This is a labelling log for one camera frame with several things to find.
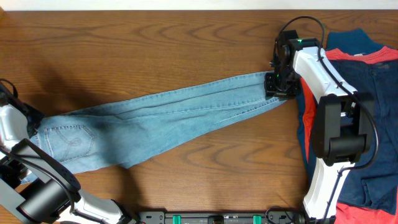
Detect light blue denim jeans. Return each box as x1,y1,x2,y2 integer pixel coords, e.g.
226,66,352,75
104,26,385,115
31,72,283,173

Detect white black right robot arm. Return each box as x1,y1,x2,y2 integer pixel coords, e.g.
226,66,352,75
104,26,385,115
264,30,377,223

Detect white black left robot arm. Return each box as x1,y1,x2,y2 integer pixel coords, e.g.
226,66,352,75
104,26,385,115
1,79,140,224

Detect navy and red t-shirt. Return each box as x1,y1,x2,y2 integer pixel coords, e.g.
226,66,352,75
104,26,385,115
295,29,398,224

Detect black rail with green clips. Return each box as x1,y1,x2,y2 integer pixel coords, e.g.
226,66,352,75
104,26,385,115
138,209,306,224

